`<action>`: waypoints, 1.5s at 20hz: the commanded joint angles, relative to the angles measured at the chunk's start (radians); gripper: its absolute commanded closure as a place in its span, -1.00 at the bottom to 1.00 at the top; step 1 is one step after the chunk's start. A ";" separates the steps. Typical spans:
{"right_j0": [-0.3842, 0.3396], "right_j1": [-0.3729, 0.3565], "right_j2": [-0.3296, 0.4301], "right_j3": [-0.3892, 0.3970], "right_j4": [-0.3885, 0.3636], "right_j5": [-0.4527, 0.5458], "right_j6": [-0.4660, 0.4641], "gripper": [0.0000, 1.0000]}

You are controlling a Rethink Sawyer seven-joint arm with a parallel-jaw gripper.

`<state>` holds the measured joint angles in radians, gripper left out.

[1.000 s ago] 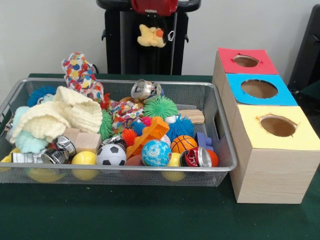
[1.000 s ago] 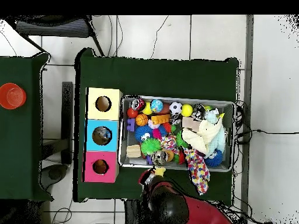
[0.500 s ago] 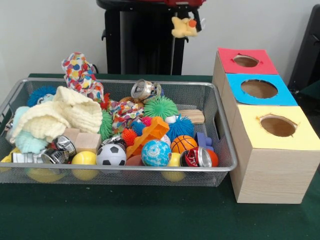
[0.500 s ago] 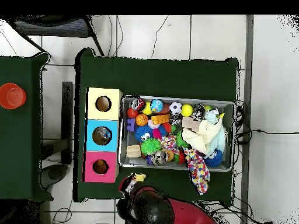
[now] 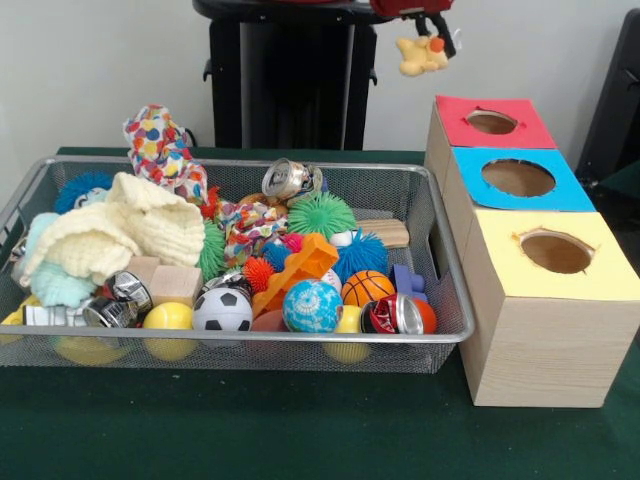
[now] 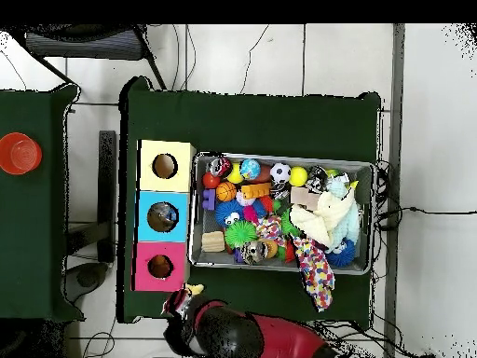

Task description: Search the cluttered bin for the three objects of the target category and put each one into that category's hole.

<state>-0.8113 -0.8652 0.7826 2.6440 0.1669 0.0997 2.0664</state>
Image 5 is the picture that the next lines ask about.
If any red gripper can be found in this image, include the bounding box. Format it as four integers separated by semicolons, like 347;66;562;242
369;0;459;58

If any yellow duck plush toy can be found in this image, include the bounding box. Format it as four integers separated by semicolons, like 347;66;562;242
395;34;450;79

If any polka dot cloth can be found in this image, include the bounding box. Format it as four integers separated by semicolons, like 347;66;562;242
123;103;210;204

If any cream knitted cloth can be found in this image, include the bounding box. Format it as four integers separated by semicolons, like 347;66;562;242
22;172;206;286

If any mint green cloth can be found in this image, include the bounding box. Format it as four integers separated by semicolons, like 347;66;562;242
22;212;99;309

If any wooden box with three holes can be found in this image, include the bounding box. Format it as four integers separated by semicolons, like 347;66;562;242
423;94;640;409

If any black panel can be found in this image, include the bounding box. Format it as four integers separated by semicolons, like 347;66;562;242
574;7;640;174

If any ridged wooden block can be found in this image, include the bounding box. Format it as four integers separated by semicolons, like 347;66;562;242
355;218;410;249

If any crushed silver can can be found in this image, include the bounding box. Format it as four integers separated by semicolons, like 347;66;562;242
262;157;324;197

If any dark green table cloth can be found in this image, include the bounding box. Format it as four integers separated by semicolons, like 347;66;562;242
597;159;640;236
0;145;640;480

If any orange toy brick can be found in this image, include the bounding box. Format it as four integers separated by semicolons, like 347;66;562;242
252;232;341;316

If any colourful patterned cloth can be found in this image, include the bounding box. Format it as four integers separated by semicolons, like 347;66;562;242
219;199;290;267

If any small basketball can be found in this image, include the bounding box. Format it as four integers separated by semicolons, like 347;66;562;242
341;270;396;308

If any crushed red can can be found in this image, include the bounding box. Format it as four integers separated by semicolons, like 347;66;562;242
358;293;425;336

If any globe print ball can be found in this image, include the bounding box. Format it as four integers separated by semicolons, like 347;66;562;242
282;279;344;334

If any large green spiky ball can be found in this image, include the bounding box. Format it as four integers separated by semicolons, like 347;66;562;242
198;219;228;282

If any soccer ball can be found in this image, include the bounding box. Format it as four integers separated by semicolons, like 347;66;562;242
192;286;254;332

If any yellow ball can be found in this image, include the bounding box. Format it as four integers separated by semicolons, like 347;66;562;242
143;302;195;362

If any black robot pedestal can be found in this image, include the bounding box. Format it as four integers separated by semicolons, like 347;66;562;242
192;0;404;151

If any wire mesh bin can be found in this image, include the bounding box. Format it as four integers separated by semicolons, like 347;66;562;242
0;154;475;375

